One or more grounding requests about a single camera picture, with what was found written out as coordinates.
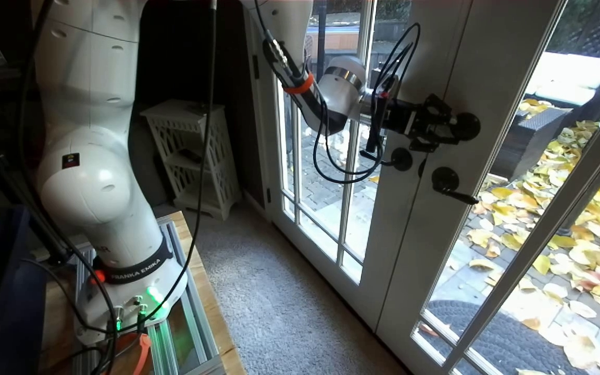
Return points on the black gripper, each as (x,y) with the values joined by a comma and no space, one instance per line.
(404,119)

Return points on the black round deadbolt lock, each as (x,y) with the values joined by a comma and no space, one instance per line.
(470,128)

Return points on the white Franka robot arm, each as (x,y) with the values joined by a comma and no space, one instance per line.
(92,138)

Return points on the white glass door with lock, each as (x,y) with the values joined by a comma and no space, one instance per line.
(500,43)

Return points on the dark wicker outdoor box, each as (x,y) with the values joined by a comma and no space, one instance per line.
(529,147)

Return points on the outdoor sofa with white cushion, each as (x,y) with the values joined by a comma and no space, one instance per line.
(571,75)

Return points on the dark outdoor doormat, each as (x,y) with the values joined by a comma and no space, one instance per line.
(516,346)

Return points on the white lattice shelf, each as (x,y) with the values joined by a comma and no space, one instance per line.
(207,200)

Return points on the dark blue bin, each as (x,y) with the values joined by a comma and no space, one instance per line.
(1,298)

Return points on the aluminium frame rails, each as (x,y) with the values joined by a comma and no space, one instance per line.
(199,326)

